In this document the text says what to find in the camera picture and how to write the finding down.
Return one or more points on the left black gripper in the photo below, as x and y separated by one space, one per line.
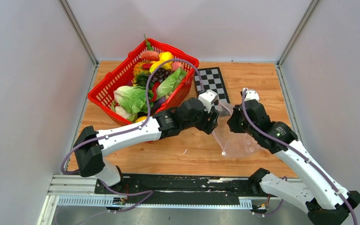
208 126

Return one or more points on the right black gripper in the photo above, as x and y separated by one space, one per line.
231 122

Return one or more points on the clear zip top bag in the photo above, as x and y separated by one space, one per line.
233 145

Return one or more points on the green lettuce head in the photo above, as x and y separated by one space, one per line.
131 98

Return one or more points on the orange toy pineapple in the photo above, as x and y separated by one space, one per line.
141 73

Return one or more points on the red plastic basket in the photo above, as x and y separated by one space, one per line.
153 74

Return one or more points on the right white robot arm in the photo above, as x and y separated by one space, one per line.
324 200

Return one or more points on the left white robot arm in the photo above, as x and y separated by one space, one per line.
92 145

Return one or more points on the purple eggplant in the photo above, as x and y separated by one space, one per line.
158 103

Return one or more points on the long green cabbage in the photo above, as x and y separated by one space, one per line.
169 85

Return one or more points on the black white checkerboard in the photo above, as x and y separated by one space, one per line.
212 79

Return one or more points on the red chili pepper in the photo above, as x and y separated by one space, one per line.
153 89

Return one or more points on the yellow mango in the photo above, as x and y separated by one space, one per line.
141 119

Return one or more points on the dark purple grapes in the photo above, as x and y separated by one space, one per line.
160 75

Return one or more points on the pink peach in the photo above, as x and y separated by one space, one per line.
177 65

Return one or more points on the yellow banana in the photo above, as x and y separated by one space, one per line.
154 66

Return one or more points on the white cauliflower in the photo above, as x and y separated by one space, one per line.
123 113

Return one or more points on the yellow lemon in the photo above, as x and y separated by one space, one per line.
165 56

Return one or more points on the green chili pepper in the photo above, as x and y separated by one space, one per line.
148 44

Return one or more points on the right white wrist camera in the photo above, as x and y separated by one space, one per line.
249 94

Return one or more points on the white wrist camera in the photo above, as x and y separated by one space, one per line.
249 94
208 98

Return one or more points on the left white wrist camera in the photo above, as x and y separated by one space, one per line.
208 98

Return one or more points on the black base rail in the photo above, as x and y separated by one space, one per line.
162 191

